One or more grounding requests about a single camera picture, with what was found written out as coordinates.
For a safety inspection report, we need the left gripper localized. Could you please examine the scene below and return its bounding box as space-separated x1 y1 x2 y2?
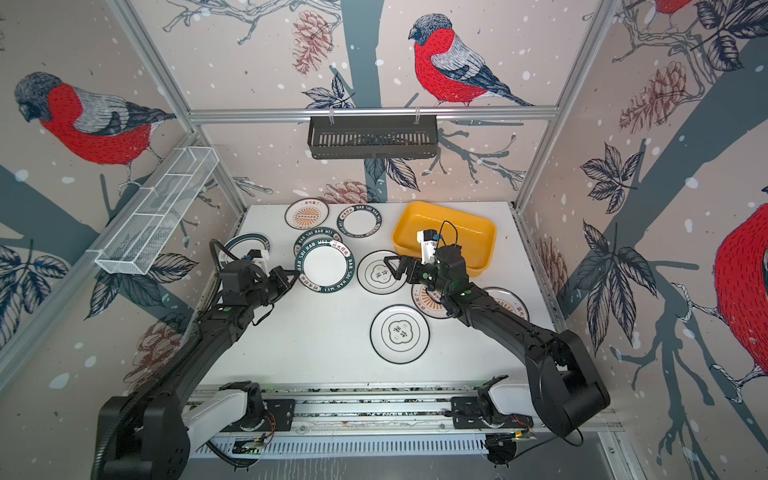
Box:
245 266 300 310

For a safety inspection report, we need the white flower plate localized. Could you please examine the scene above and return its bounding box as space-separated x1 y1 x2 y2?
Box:
369 304 431 365
356 250 406 295

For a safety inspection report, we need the green lettered plate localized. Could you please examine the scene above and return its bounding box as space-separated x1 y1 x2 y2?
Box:
336 204 383 239
295 239 356 294
293 227 342 257

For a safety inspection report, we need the orange sunburst plate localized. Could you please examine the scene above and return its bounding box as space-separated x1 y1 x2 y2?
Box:
485 287 530 321
411 284 450 320
284 197 330 230

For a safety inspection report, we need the white flower plate front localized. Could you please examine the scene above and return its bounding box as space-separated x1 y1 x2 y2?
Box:
369 304 431 365

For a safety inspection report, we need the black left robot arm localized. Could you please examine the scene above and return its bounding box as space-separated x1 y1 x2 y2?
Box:
90 259 299 479

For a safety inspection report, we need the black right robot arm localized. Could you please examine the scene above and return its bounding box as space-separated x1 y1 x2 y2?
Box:
384 244 611 437

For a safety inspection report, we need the yellow plastic bin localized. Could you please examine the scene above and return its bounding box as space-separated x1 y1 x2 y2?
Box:
392 201 497 277

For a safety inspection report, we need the green rimmed plate far left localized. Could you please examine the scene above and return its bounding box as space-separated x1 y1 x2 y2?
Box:
224 233 271 271

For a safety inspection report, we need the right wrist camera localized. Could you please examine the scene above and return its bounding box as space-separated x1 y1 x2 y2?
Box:
417 229 440 265

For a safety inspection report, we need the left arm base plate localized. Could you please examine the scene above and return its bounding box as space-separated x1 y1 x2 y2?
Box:
222 399 296 433

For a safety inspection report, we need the black hanging wire basket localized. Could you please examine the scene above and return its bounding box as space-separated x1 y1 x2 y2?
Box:
307 115 439 160

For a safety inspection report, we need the white mesh wire shelf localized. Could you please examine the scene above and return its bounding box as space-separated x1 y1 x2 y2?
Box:
95 146 219 275

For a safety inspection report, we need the horizontal aluminium frame bar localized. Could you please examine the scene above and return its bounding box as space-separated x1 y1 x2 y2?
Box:
187 106 561 125

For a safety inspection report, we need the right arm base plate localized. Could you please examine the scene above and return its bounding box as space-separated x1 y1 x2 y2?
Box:
448 397 534 430

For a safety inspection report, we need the left black cable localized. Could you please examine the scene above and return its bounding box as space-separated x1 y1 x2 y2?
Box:
203 437 271 470

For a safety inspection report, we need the black cable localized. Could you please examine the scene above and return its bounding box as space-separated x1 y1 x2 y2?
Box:
203 437 271 470
509 425 584 462

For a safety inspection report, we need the right black cable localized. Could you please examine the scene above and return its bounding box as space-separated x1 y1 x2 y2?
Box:
509 425 584 462

